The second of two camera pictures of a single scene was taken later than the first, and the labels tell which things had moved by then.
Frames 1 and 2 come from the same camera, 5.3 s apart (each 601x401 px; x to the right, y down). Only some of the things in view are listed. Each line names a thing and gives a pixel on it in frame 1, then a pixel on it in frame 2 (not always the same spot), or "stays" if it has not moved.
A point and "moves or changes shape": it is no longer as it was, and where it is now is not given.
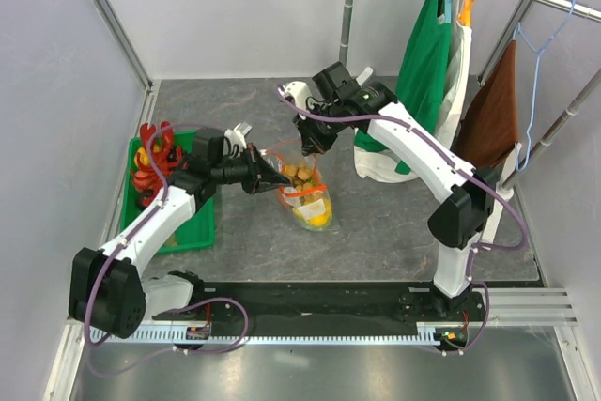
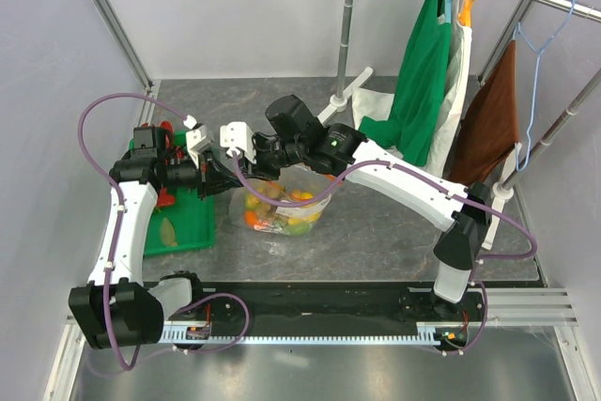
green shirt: (423, 65) stays
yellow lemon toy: (319, 221) → (301, 194)
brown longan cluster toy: (300, 176) → (270, 190)
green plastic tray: (188, 230) stays
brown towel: (490, 129) stays
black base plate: (327, 306) stays
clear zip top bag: (305, 197) moves or changes shape
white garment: (379, 166) stays
